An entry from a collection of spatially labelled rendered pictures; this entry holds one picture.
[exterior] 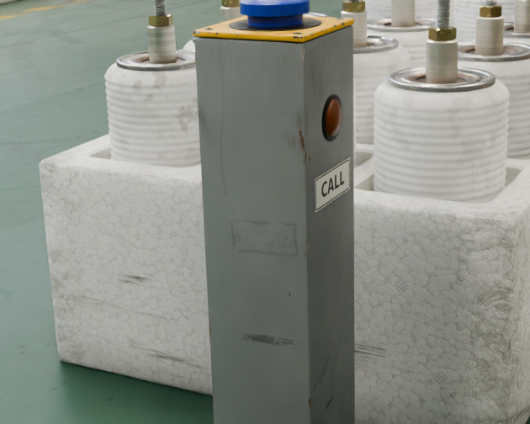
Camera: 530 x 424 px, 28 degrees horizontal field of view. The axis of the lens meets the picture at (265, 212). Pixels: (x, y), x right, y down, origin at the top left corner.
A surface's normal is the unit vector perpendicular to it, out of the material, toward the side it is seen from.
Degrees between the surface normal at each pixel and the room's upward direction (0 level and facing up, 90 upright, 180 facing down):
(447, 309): 90
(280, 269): 90
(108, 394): 0
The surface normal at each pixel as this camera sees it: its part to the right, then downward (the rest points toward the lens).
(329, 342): 0.88, 0.12
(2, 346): -0.03, -0.95
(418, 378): -0.47, 0.29
